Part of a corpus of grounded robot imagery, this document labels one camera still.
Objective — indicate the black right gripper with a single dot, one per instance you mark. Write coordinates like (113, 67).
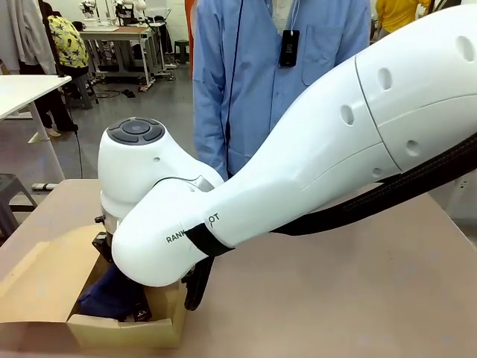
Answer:
(102, 244)

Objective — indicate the dark blue cloth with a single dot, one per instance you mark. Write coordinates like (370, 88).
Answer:
(104, 294)

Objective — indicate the black deli stapler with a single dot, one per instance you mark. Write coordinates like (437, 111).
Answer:
(141, 314)

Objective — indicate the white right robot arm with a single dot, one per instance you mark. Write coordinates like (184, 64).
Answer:
(335, 149)

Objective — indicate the brown cardboard box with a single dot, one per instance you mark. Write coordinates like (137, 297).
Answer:
(37, 279)

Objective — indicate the grey metal stool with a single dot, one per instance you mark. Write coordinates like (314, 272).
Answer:
(80, 91)
(13, 190)

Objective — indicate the white table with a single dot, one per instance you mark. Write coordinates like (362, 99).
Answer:
(22, 91)

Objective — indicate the person in yellow floral shirt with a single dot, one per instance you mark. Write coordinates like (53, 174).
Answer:
(69, 44)

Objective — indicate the green stool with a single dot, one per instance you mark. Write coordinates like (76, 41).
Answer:
(181, 50)

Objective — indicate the brown top workbench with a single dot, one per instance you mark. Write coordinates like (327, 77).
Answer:
(119, 35)

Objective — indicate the person in blue shirt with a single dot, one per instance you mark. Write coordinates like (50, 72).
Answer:
(253, 93)

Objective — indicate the grey hanging garment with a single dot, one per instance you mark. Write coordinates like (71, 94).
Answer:
(26, 33)

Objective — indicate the black badge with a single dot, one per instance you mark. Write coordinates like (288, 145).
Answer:
(290, 48)

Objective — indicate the person in yellow top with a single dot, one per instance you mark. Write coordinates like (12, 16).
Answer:
(398, 15)

